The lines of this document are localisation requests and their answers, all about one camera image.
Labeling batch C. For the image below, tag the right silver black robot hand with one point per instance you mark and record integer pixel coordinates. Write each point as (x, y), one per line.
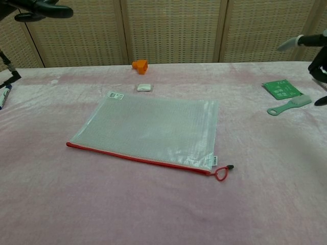
(318, 63)

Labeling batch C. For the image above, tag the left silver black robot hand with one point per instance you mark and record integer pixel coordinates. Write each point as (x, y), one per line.
(43, 10)

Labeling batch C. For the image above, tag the clear mesh zipper pouch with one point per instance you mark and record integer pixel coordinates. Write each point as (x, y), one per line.
(148, 130)

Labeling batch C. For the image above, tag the green tea packet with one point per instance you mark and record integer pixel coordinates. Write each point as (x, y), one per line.
(279, 89)

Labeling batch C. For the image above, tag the blue capped marker pen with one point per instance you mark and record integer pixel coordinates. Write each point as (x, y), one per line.
(4, 97)

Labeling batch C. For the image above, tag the orange plastic block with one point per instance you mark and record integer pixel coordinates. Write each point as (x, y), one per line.
(140, 66)

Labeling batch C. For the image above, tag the white wrapped eraser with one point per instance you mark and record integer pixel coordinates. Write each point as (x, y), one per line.
(144, 87)

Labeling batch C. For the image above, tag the woven bamboo folding screen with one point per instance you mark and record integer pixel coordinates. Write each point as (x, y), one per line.
(173, 30)

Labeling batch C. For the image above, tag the pink fleece tablecloth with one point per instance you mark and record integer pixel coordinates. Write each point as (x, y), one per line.
(127, 204)

